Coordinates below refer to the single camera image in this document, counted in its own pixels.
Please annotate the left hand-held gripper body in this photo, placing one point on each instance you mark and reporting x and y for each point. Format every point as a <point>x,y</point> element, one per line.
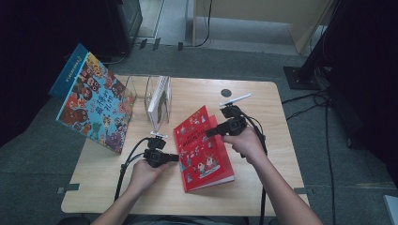
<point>156,156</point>

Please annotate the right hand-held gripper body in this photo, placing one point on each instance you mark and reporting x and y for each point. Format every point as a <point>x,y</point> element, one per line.
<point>236,125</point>

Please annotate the red picture book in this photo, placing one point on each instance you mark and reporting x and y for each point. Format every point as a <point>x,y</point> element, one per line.
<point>200,153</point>

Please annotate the white caterpillar picture book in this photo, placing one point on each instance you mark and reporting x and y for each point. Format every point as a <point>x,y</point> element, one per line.
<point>159,100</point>

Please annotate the clear acrylic book rack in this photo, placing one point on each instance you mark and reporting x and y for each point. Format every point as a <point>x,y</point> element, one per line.
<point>140,100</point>

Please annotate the light blue monster picture book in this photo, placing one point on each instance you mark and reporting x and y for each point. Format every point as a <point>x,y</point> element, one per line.
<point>97,106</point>

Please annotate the dark blue picture book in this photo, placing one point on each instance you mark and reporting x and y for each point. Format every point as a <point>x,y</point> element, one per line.
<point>67,75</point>

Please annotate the person's right hand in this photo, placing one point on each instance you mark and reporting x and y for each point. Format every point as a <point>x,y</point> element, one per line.
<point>247,145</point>

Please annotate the person's left hand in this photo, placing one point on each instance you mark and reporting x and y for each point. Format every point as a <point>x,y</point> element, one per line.
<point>145,178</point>

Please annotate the black round table grommet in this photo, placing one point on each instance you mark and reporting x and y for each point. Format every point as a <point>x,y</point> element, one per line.
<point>226,92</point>

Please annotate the person's grey clothing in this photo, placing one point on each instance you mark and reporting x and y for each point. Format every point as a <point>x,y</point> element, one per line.
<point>187,220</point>

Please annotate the grey tape strip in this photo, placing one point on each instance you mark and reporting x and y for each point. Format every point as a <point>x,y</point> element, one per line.
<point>68,188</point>

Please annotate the light wooden furniture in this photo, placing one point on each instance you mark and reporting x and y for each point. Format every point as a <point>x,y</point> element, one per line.
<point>250,9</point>

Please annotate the dark equipment cabinet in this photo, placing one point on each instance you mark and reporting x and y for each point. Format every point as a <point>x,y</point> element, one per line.
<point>125,22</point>

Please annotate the white object corner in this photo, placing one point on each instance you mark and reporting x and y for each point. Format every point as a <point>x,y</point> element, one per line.
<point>391,209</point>

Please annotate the black stand base plate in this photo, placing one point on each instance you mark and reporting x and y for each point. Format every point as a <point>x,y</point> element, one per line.
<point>300,78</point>

